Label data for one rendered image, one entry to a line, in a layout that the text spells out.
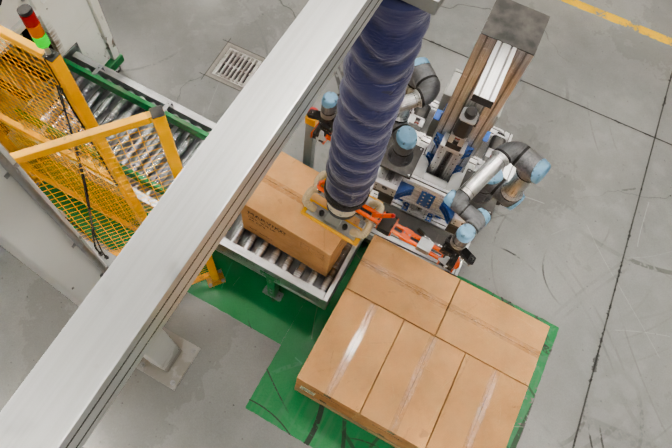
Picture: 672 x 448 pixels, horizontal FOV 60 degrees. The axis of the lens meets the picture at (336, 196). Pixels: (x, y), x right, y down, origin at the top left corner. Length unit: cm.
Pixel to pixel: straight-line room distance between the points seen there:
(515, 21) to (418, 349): 189
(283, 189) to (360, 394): 123
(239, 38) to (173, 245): 424
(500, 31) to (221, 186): 191
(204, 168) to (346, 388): 256
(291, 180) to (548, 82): 280
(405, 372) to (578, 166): 238
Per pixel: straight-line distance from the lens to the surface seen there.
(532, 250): 457
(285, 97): 108
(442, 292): 365
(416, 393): 350
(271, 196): 329
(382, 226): 289
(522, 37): 272
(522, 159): 282
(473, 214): 267
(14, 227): 175
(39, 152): 227
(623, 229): 497
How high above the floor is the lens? 394
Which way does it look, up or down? 65 degrees down
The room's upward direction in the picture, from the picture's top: 12 degrees clockwise
